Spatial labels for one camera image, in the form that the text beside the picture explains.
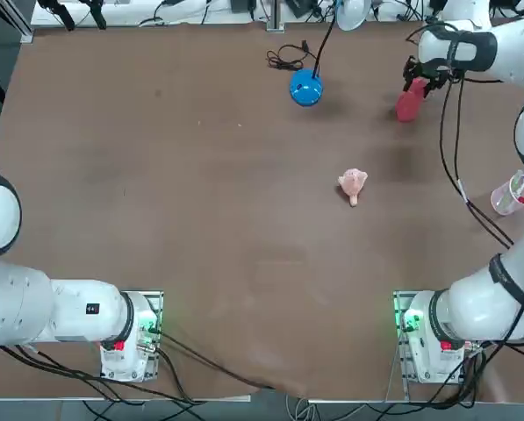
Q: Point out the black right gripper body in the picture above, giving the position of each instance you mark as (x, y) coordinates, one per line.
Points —
(430, 70)

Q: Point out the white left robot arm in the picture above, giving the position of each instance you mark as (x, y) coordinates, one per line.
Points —
(16, 307)

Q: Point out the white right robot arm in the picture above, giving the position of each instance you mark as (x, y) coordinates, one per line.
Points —
(476, 302)

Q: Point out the blue desk lamp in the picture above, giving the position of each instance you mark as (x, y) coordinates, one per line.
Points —
(305, 87)

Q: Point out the pink plush toy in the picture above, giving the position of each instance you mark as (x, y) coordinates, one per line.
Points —
(351, 180)

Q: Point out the clear plastic cup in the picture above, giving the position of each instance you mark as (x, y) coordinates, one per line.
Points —
(505, 206)

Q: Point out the white power strip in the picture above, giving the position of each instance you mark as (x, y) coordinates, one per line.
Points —
(125, 15)

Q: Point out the black stand leg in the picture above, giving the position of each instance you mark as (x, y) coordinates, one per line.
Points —
(97, 15)
(62, 13)

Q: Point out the aluminium frame post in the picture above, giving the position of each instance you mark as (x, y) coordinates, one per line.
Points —
(275, 15)

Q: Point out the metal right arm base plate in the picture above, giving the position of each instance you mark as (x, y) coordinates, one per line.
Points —
(399, 302)

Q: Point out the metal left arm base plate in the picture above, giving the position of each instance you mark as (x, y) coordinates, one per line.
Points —
(156, 302)

